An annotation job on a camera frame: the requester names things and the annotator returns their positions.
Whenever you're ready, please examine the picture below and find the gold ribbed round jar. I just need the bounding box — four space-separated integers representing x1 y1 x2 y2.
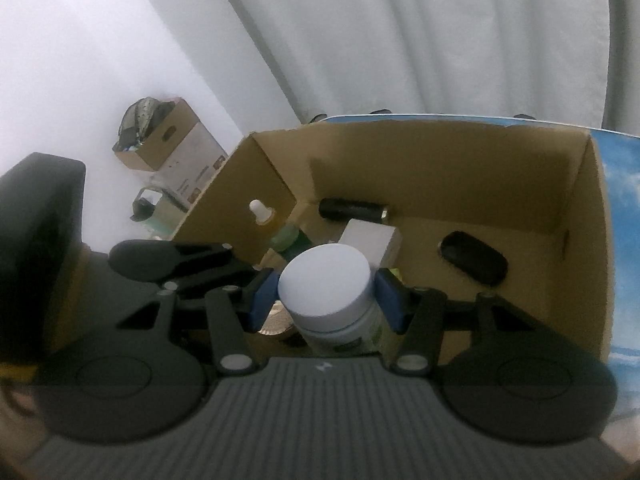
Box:
257 302 297 337

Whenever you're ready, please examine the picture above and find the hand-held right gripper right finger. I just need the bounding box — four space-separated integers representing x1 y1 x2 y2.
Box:
376 269 543 375

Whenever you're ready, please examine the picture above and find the black cylinder tube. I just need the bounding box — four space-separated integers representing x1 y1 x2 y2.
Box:
319 197 391 225

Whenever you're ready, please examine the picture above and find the white lidded bottle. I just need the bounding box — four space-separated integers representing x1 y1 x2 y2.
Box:
277 243 397 357

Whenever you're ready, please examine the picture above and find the black oval case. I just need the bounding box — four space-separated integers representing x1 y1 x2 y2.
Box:
438 230 510 289

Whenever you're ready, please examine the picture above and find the white curtain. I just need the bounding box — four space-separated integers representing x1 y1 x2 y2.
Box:
204 0 640 130

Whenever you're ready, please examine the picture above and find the printed appliance carton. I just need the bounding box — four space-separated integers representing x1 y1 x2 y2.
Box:
112 97 229 212

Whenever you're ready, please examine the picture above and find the brown cardboard box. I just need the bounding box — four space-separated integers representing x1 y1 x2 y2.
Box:
172 114 615 367

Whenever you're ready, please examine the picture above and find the white charger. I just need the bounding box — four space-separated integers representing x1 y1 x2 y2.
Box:
339 218 403 269

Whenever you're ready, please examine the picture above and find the dark bag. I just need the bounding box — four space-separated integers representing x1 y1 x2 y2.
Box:
117 97 175 153

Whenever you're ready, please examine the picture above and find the teal gold paper bag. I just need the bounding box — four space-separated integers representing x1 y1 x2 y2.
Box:
130 186 189 241

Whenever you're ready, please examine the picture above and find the green dropper bottle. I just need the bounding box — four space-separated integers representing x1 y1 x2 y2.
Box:
248 199 314 266

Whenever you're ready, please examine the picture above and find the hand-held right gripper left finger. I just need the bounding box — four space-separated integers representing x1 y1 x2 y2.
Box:
116 269 279 375

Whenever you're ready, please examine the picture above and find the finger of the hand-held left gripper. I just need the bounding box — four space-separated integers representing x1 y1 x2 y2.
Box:
107 240 257 288

